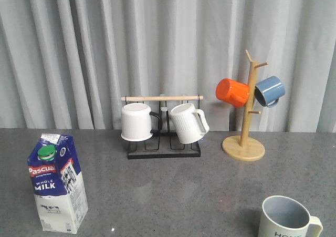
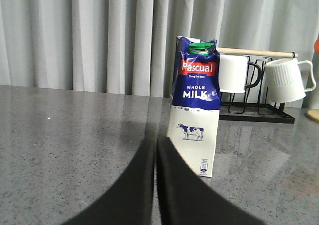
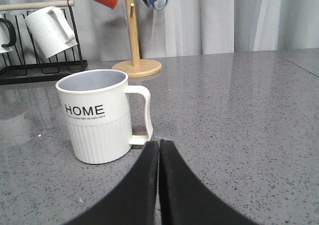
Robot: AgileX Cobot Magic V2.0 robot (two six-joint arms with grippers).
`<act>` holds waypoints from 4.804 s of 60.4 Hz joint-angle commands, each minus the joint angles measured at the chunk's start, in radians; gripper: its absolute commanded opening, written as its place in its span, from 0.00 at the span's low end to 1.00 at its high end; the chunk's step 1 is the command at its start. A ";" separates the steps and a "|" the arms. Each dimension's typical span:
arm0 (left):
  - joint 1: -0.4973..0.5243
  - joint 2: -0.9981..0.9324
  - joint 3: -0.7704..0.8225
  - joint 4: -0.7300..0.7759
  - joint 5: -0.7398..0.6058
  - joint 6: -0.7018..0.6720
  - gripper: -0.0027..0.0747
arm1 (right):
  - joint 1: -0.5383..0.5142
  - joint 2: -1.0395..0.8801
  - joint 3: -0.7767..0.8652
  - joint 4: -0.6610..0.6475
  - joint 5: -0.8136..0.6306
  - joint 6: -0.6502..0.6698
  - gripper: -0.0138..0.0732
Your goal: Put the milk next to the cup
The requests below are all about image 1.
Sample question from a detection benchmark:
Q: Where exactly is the grey curtain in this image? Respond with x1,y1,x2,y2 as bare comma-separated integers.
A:
1,0,335,132

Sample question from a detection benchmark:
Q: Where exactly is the cream HOME mug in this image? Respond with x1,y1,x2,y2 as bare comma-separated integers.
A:
258,195,323,236

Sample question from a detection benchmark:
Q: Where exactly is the blue white milk carton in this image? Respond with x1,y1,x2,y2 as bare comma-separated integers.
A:
27,133,88,234

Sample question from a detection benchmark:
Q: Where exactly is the wooden mug tree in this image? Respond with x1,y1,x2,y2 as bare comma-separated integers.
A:
222,50,268,161

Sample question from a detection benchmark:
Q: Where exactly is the orange mug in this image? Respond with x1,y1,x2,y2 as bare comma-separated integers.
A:
215,78,250,108

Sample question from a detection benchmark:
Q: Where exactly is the white mug black handle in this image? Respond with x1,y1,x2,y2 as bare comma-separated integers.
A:
121,103,162,142

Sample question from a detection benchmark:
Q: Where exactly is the blue mug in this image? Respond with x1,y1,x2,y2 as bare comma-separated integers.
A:
254,76,285,108

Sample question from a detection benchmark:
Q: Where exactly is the white ribbed mug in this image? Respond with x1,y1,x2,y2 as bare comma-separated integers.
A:
170,103,209,144

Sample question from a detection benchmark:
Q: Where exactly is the black wire mug rack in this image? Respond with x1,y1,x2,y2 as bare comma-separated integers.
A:
121,94,203,159

